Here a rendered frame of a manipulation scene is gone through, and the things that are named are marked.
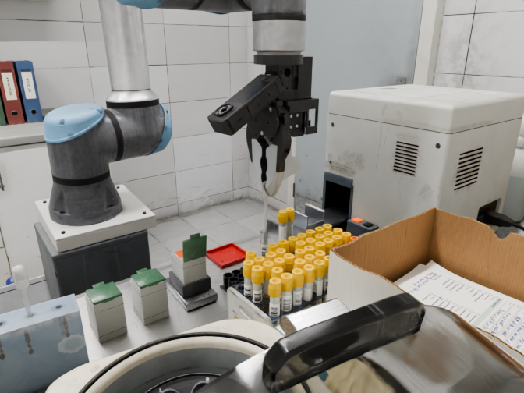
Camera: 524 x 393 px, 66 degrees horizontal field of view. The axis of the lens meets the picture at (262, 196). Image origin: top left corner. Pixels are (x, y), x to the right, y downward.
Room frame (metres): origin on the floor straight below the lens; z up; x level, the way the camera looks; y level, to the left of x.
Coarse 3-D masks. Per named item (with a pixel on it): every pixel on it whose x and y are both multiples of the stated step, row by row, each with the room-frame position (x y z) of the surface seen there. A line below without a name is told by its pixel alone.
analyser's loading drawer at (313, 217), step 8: (312, 208) 0.79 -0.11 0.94; (328, 208) 0.86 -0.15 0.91; (336, 208) 0.86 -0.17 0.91; (296, 216) 0.76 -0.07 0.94; (304, 216) 0.74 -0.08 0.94; (312, 216) 0.79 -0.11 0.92; (320, 216) 0.77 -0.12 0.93; (328, 216) 0.81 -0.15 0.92; (336, 216) 0.81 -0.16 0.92; (344, 216) 0.81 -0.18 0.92; (272, 224) 0.74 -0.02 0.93; (296, 224) 0.76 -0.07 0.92; (304, 224) 0.74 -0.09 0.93; (312, 224) 0.75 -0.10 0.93; (320, 224) 0.76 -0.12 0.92; (336, 224) 0.78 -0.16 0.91; (272, 232) 0.74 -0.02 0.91; (296, 232) 0.73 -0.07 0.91; (304, 232) 0.73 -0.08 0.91
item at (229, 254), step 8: (216, 248) 0.73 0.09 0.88; (224, 248) 0.74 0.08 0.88; (232, 248) 0.74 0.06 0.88; (240, 248) 0.73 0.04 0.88; (208, 256) 0.70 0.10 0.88; (216, 256) 0.70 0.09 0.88; (224, 256) 0.70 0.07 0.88; (232, 256) 0.70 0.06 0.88; (240, 256) 0.70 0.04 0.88; (224, 264) 0.66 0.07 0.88; (232, 264) 0.67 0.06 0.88
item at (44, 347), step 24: (24, 312) 0.39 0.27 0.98; (48, 312) 0.39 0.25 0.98; (72, 312) 0.39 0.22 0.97; (0, 336) 0.36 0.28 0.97; (24, 336) 0.37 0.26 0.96; (48, 336) 0.38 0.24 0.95; (72, 336) 0.39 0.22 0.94; (0, 360) 0.35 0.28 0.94; (24, 360) 0.36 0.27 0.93; (48, 360) 0.38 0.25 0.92; (72, 360) 0.39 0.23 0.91; (0, 384) 0.35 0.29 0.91; (24, 384) 0.36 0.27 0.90; (48, 384) 0.37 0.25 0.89
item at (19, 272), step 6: (12, 270) 0.38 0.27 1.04; (18, 270) 0.38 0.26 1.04; (24, 270) 0.39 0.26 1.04; (12, 276) 0.38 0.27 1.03; (18, 276) 0.38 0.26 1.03; (24, 276) 0.38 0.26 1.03; (18, 282) 0.38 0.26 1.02; (24, 282) 0.38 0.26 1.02; (18, 288) 0.38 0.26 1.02; (24, 288) 0.38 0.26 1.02
